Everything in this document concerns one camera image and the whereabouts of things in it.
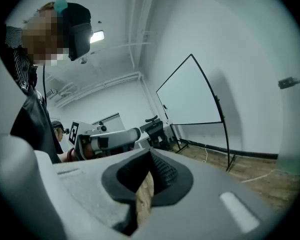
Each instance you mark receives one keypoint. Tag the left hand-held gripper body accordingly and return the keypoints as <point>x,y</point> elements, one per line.
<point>81,134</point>

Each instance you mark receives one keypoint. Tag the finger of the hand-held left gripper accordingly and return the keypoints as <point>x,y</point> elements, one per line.
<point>120,137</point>

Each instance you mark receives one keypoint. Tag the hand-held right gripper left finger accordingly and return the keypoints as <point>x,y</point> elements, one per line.
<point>90,189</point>

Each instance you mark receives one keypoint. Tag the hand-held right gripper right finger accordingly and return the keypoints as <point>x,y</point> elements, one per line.
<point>202,209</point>

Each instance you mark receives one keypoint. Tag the person's left forearm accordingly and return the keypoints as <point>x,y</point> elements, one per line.
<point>63,157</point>

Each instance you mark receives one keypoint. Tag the person's left hand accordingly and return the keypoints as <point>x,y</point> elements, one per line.
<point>87,152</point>

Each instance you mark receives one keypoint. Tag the black office chair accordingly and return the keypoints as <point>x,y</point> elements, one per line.
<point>155,132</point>

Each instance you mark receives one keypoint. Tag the person's black vest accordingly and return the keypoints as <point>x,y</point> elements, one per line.
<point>35,124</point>

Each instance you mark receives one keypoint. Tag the cream box with red button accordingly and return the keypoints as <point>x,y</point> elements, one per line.
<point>168,121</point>

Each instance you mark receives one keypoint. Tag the person's striped shirt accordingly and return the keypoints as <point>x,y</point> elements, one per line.
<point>20,59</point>

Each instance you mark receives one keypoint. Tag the ceiling light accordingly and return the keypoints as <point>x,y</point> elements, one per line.
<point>97,36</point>

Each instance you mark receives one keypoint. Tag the white ceiling pipes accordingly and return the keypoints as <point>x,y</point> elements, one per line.
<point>133,21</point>

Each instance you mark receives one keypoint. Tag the teal hair clip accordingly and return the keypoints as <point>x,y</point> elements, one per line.
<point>60,6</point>

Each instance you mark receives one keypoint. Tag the small dark tool on table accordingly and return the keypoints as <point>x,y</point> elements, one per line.
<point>288,82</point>

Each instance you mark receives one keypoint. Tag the white wall-mounted unit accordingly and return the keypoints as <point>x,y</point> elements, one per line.
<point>51,92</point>

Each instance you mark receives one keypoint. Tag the black head-mounted camera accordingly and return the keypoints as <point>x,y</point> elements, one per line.
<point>78,31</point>

